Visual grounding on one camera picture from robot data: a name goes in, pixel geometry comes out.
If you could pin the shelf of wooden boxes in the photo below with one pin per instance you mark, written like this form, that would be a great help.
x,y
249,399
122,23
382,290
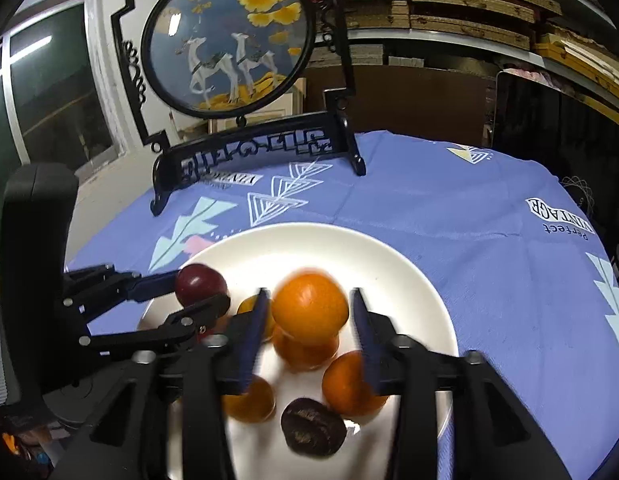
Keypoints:
x,y
379,36

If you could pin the black flat screen panel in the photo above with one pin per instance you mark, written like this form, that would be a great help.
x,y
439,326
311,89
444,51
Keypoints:
x,y
549,130

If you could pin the round deer painting on stand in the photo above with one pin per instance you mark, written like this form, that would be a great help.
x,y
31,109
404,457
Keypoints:
x,y
224,35

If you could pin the brown water chestnut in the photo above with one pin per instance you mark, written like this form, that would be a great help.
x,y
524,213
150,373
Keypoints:
x,y
313,427

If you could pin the brown cardboard panel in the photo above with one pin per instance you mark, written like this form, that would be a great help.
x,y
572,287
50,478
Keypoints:
x,y
414,100

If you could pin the dark red plum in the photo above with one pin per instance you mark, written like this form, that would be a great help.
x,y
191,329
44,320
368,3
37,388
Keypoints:
x,y
200,285

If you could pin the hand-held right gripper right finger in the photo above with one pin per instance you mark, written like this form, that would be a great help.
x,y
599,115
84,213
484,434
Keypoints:
x,y
369,345

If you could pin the pink cloth bundle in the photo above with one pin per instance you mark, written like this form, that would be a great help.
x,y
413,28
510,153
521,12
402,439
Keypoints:
x,y
529,76

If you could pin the stack of tan woven boxes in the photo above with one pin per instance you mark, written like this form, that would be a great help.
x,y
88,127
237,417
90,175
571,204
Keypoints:
x,y
469,25

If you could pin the blue printed tablecloth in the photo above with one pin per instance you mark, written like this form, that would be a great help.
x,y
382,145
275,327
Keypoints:
x,y
439,220

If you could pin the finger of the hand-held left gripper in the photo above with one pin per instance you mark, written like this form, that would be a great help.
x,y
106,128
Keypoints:
x,y
189,322
157,286

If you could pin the white framed window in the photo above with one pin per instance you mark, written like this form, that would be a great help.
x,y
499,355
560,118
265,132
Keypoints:
x,y
49,85

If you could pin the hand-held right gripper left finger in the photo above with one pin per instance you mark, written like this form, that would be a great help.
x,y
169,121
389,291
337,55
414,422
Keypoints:
x,y
244,350

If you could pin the white round plate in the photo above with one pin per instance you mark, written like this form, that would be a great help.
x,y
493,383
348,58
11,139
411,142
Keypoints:
x,y
299,250

